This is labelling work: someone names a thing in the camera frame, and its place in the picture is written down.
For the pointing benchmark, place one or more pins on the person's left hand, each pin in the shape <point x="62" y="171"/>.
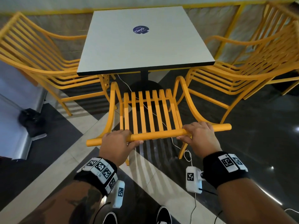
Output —
<point x="113" y="148"/>

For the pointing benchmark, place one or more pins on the person's right hand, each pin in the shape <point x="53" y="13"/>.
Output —
<point x="203" y="142"/>

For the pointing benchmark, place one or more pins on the person's left thumb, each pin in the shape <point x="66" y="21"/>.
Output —
<point x="135" y="144"/>

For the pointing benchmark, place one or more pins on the person's right thumb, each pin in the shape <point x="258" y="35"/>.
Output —
<point x="183" y="138"/>

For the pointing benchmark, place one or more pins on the yellow slatted metal chair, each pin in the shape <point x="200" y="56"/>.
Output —
<point x="142" y="114"/>
<point x="273" y="20"/>
<point x="233" y="78"/>
<point x="35" y="69"/>

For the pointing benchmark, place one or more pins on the person's right forearm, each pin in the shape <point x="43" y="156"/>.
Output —
<point x="247" y="205"/>

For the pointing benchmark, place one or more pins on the person's left forearm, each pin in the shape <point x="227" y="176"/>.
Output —
<point x="67" y="205"/>

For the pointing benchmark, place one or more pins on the black wristband with marker tags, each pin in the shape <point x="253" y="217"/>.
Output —
<point x="95" y="177"/>
<point x="219" y="174"/>

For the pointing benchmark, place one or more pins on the black shoe with white sole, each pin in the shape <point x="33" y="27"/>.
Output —
<point x="163" y="215"/>
<point x="110" y="219"/>

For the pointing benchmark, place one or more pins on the black bag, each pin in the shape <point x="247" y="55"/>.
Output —
<point x="31" y="122"/>

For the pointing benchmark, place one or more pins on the round blue sticker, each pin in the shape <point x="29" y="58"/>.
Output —
<point x="140" y="29"/>

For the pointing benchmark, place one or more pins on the silver metal bench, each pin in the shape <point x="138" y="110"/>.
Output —
<point x="16" y="114"/>

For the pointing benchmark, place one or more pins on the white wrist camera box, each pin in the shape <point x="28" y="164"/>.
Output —
<point x="192" y="184"/>
<point x="119" y="198"/>

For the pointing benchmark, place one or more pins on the black table pedestal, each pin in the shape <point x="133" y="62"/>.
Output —
<point x="144" y="85"/>

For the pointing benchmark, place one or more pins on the yellow metal partition frame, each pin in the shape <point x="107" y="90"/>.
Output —
<point x="230" y="30"/>

